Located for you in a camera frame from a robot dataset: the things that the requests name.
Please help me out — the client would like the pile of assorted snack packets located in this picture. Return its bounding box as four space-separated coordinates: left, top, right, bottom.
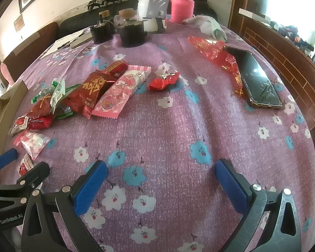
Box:
13 77 74 177

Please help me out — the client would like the white flat box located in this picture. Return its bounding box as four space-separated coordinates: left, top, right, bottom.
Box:
238 8 271 23

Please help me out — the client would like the wooden cabinet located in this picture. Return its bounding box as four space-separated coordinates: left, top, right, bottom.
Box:
229 0 315 149

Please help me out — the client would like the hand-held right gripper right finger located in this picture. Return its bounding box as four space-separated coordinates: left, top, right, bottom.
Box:
216 159 302 252

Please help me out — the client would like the white paper sheet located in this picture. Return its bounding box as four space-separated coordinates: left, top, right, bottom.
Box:
40 30 85 59

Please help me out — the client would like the dark red snack packet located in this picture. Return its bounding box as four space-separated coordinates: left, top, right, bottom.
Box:
62 70 118 120

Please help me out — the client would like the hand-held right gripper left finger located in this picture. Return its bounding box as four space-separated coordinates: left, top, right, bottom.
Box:
20 160 109 252

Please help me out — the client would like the black bag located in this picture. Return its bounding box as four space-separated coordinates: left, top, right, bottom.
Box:
193 0 219 22

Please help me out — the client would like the white cup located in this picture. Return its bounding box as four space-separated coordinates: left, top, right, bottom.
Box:
137 0 158 32

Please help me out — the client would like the purple floral tablecloth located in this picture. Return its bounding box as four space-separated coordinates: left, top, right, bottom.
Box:
3 13 315 252

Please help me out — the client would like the black smartphone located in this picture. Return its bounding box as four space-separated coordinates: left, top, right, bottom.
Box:
223 46 283 109

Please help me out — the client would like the red gold-trimmed snack bar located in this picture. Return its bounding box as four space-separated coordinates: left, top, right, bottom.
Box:
104 60 129 78

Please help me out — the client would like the notebook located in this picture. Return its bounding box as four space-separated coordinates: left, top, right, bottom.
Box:
70 33 93 49

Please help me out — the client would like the cardboard box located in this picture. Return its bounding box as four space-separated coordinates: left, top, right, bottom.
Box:
0 80 28 163

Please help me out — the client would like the black jar with cork lid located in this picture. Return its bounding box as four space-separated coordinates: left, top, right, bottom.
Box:
118 9 148 48
91 10 115 45

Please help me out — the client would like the black sofa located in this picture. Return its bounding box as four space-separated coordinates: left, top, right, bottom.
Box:
58 0 153 40

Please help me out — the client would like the brown sofa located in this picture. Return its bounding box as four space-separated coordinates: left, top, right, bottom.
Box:
2 21 60 82

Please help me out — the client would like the white cloth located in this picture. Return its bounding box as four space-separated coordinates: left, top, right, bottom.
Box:
182 15 228 42

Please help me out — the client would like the red plastic bag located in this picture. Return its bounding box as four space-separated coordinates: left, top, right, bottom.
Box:
188 35 246 97

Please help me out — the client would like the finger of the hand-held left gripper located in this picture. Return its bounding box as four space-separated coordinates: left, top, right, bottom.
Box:
0 162 50 210
0 148 18 174

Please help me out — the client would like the pink bottle with knit sleeve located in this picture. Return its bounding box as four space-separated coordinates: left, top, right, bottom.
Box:
169 0 195 24

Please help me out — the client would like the red foil candy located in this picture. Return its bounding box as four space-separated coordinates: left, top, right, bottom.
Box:
148 71 181 91

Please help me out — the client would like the pink fuzzy cloth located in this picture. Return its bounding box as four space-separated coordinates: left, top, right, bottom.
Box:
0 63 14 88

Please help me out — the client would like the pink cartoon snack packet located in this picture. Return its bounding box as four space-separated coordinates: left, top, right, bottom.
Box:
91 65 152 118

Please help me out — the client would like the small wall sign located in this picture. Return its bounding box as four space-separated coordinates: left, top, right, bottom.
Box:
14 14 26 33

